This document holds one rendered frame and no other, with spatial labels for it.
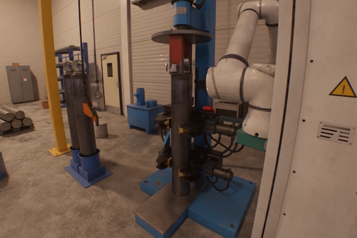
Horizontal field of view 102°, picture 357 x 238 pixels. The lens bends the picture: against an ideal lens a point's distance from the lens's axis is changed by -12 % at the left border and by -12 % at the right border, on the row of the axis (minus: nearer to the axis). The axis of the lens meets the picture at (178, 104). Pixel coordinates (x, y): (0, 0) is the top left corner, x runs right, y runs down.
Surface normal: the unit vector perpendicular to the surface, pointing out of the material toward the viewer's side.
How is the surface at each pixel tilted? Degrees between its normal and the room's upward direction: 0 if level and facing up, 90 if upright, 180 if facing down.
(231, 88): 99
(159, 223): 0
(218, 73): 53
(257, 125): 68
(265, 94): 92
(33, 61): 90
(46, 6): 90
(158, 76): 90
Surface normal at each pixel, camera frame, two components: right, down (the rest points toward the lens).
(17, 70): 0.81, 0.11
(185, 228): 0.00, -0.98
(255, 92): -0.59, 0.36
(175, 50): -0.23, 0.19
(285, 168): -0.72, 0.14
